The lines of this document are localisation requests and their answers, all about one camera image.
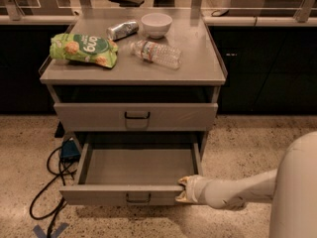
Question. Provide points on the grey top drawer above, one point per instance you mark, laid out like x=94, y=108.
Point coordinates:
x=136, y=116

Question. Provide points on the clear plastic water bottle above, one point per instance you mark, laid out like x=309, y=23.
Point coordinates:
x=163, y=55

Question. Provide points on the silver soda can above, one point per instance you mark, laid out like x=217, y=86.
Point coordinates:
x=122, y=30

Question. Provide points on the black office chair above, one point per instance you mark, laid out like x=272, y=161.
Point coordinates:
x=129, y=3

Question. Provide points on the white bowl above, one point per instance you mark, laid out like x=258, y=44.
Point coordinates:
x=156, y=25

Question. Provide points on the green chip bag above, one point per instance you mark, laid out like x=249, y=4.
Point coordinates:
x=84, y=48

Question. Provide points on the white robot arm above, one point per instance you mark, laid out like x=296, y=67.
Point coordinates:
x=291, y=190

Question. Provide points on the grey drawer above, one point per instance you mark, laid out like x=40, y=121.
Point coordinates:
x=136, y=116
x=133, y=168

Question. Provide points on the blue power adapter box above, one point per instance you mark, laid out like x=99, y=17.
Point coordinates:
x=69, y=151

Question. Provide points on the grey drawer cabinet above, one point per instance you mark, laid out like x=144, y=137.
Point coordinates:
x=132, y=80

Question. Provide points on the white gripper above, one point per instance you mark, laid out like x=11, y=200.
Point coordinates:
x=197, y=189

